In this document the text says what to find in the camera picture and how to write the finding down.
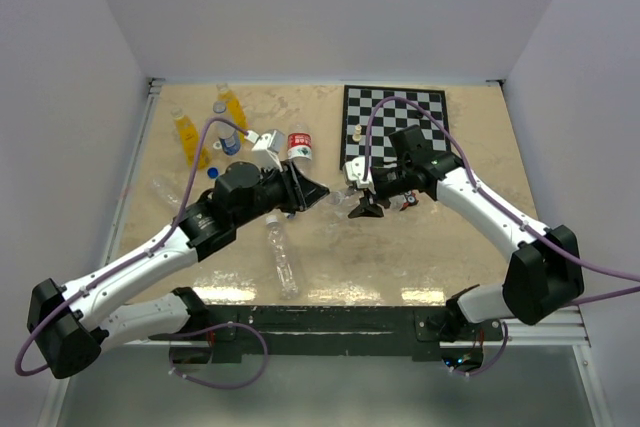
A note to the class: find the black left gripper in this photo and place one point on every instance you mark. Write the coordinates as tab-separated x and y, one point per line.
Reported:
300	191

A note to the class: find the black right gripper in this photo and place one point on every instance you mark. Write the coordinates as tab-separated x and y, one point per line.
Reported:
366	207

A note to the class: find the clear bottle white cap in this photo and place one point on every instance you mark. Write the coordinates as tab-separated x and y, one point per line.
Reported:
341	202

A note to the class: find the yellow tea bottle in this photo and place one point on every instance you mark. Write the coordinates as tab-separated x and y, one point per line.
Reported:
227	95

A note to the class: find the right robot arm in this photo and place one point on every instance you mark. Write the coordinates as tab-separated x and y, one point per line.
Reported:
543	273

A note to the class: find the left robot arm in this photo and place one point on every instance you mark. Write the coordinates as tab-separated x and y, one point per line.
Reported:
72	324

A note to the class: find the red label clear bottle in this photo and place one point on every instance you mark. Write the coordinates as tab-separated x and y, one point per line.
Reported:
299	142

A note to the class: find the long clear crushed bottle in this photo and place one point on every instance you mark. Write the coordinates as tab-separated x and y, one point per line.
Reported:
283	261

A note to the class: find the clear bottle far left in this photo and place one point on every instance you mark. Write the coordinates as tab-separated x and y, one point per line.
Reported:
165	190

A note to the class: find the cartoon fridge magnet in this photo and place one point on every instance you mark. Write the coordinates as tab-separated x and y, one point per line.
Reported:
410	200

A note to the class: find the white chess piece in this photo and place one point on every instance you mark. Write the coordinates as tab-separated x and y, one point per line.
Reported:
357	134

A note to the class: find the black white chessboard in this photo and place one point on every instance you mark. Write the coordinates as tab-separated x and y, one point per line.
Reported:
358	104

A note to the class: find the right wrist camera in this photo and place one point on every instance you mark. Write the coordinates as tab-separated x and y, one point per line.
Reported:
357	175

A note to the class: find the black base frame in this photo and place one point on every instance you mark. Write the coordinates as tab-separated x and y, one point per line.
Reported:
322	331

